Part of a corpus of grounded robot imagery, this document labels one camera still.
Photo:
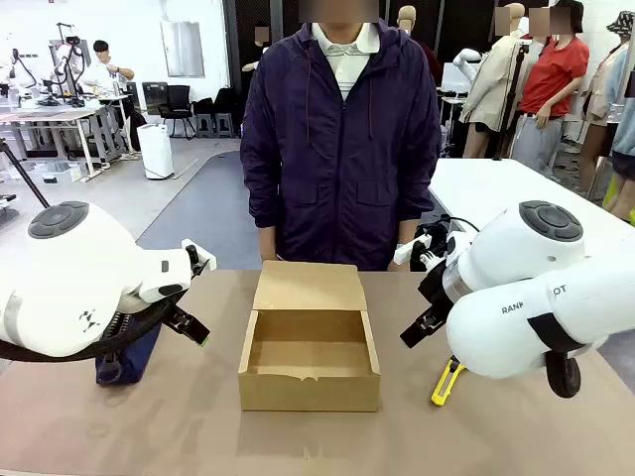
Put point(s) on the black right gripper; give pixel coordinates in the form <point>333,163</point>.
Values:
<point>437,290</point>

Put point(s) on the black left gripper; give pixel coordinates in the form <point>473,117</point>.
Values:
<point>196,260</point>

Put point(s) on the yellow utility knife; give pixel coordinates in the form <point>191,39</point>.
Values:
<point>446,384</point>

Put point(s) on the person left forearm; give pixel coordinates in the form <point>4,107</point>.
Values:
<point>407,231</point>

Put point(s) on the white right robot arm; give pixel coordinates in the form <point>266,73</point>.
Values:
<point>496,337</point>

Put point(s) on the person right forearm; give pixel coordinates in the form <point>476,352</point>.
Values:
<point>268,233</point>

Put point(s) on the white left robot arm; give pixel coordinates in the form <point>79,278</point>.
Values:
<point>74,273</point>

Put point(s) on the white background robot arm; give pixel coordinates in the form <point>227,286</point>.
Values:
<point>466,58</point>

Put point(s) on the open brown cardboard box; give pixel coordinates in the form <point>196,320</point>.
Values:
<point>307,392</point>

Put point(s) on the person left hand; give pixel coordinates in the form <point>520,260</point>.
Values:
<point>393,266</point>

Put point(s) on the person right hand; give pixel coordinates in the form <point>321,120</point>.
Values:
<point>268,250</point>

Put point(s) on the navy zipper pencil case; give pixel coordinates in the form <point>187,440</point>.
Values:
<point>131,357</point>

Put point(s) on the white table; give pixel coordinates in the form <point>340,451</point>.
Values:
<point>476,183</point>

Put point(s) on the white air purifier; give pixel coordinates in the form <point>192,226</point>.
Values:
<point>156,151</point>

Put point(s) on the clear plastic bin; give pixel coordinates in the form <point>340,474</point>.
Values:
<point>62,172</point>

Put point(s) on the grey stool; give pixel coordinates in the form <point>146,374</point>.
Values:
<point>224,125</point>
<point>205,125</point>

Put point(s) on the person in purple jacket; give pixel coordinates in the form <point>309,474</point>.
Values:
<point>337,149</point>

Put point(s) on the black office chair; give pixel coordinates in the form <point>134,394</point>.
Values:
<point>177,106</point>

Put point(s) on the black cabinet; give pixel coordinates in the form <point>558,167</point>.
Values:
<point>155,96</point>

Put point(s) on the yellow green object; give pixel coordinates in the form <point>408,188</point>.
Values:
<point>611,193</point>
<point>632,215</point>

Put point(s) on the grey workbench desk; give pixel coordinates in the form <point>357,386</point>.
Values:
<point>49,116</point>

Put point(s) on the black light stand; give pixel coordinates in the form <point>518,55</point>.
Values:
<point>513,99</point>

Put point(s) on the mannequin in beige coat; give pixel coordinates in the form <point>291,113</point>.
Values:
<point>493,84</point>

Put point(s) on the seated person in white shirt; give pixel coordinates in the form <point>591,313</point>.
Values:
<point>104,69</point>

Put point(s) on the mannequin in dark red top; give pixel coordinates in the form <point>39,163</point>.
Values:
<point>429,54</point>

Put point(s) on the person in red shirt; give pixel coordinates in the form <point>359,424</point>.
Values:
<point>553,74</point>

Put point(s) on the small white background robot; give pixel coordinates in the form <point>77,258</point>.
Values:
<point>22,74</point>

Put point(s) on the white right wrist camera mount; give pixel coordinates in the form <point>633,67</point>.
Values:
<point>409,250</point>

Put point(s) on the black camera tripod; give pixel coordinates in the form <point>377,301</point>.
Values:
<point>22,173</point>

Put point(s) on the white wall panel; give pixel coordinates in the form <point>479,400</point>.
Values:
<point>182,49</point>

